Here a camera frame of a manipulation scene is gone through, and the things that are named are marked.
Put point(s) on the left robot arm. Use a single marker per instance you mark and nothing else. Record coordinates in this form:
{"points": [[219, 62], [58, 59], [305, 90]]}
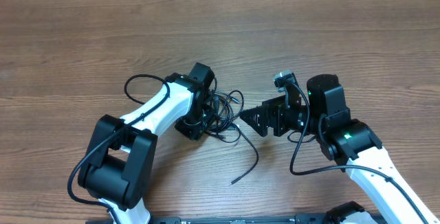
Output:
{"points": [[119, 159]]}

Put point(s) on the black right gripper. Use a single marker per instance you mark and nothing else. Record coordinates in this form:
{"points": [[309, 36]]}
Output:
{"points": [[278, 111]]}

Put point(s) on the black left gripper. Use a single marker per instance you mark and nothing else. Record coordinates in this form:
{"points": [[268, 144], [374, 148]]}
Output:
{"points": [[196, 132]]}

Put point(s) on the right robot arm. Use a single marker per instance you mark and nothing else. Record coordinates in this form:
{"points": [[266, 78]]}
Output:
{"points": [[321, 111]]}

